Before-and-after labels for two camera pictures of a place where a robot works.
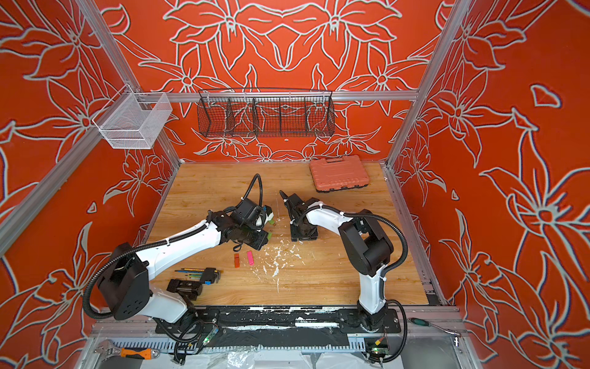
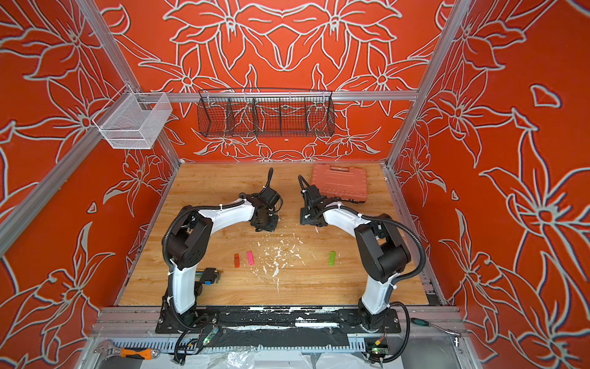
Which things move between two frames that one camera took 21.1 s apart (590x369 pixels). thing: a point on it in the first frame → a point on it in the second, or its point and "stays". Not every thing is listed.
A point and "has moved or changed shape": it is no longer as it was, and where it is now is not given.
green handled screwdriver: (425, 323) stays
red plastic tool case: (338, 173) has moved or changed shape
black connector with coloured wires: (208, 275) stays
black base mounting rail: (280, 321) stays
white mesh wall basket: (134, 120) stays
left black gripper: (262, 241) → (271, 228)
